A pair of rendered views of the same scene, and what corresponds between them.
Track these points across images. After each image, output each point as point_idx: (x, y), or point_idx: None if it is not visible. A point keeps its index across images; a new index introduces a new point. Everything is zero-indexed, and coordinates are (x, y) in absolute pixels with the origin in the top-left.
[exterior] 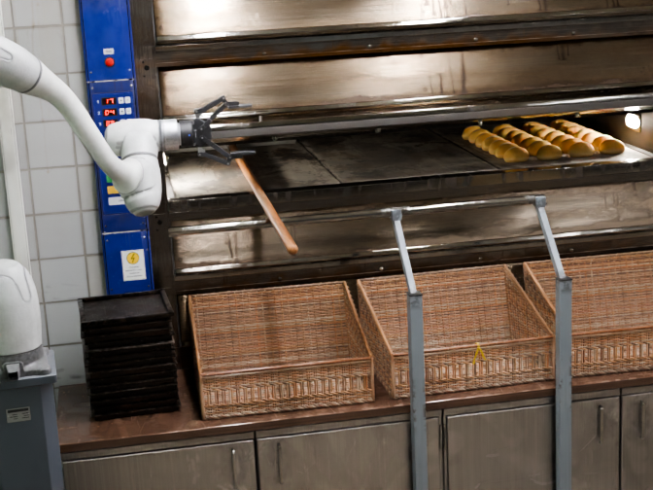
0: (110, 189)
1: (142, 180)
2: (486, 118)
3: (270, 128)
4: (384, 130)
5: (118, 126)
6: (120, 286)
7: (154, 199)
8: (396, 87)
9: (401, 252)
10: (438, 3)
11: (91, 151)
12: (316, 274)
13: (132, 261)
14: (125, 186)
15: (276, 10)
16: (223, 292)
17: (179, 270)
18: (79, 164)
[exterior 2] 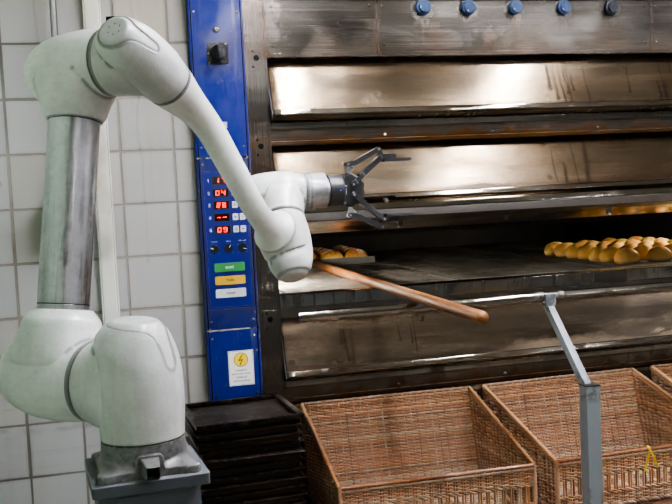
0: (218, 279)
1: (294, 235)
2: (621, 203)
3: (399, 210)
4: (502, 224)
5: (258, 178)
6: (226, 392)
7: (307, 260)
8: (521, 174)
9: (564, 339)
10: (562, 88)
11: (238, 193)
12: (437, 379)
13: (240, 363)
14: (274, 241)
15: (398, 88)
16: (339, 399)
17: (292, 374)
18: (183, 252)
